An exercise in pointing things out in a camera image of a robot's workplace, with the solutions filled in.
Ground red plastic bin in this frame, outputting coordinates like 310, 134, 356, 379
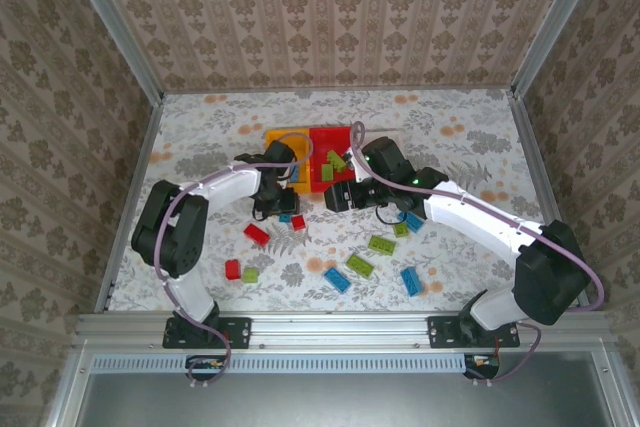
308, 125, 357, 193

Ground aluminium frame post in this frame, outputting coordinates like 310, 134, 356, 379
510, 0, 610, 101
56, 0, 166, 102

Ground long blue lego brick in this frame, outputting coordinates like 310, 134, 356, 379
399, 210, 427, 234
400, 266, 425, 297
322, 266, 353, 294

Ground thin aluminium table rail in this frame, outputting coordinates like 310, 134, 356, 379
162, 87, 514, 96

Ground slotted grey cable duct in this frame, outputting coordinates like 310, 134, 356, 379
92, 352, 469, 374

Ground yellow plastic bin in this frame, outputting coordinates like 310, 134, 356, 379
264, 127, 312, 195

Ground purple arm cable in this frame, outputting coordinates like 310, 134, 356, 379
153, 131, 315, 391
349, 120, 606, 388

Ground thin black camera cable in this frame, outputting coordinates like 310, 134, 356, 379
374, 205, 401, 226

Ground long green lego brick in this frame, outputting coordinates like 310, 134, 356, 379
345, 253, 377, 277
367, 235, 397, 256

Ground wide aluminium frame beam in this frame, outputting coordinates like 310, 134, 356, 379
72, 311, 617, 348

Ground aluminium table side rail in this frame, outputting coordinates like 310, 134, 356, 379
504, 89, 594, 311
93, 91, 166, 314

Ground long red lego brick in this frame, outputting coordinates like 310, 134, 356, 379
243, 223, 272, 247

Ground black controller box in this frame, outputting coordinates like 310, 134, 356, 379
463, 352, 501, 381
185, 354, 225, 381

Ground grey metal sheet panel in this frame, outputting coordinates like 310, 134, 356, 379
74, 371, 619, 427

